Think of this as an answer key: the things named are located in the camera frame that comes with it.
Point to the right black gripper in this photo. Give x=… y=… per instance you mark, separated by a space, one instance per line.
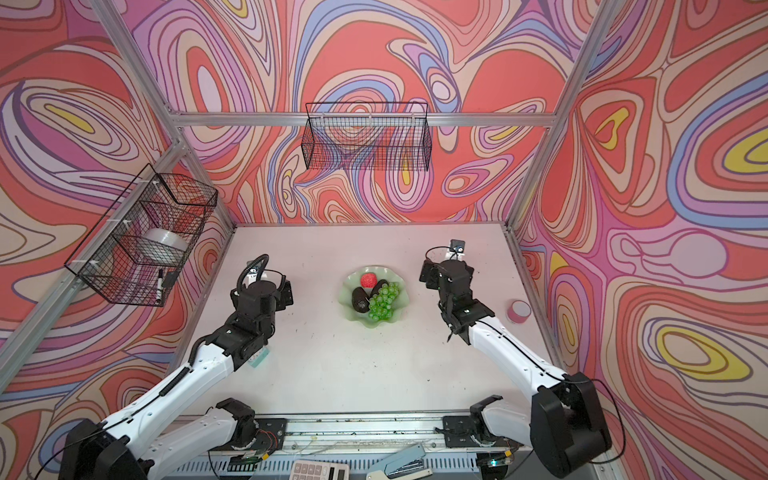
x=433 y=270

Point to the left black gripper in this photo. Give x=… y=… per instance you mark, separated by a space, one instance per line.
x=280 y=301

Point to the dark fake avocado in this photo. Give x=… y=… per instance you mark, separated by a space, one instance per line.
x=376 y=289
x=360 y=300

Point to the green fake grape bunch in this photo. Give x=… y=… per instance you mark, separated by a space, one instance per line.
x=382 y=305

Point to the red fake strawberry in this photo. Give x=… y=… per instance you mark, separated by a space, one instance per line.
x=368 y=280

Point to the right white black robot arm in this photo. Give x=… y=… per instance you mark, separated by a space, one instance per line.
x=566 y=426

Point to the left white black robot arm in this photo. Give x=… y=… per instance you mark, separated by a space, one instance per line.
x=91 y=452

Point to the green scalloped fruit bowl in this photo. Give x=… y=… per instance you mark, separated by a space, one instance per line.
x=353 y=280

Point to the teal paper card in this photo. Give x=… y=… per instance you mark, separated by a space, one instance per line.
x=259 y=357

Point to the pink tape roll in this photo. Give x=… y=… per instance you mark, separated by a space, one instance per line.
x=518 y=311

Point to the white calculator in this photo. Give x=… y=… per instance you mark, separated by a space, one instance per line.
x=318 y=470

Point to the grey stapler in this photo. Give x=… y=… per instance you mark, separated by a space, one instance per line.
x=407 y=464

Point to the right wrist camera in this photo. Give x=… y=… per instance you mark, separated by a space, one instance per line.
x=457 y=246

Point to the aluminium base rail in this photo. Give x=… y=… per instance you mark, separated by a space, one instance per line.
x=372 y=429

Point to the black wire basket left wall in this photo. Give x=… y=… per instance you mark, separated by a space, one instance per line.
x=160 y=218

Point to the black wire basket wall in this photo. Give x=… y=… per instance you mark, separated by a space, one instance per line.
x=367 y=136
x=160 y=218

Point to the black wire basket back wall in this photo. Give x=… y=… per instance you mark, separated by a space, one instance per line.
x=367 y=136

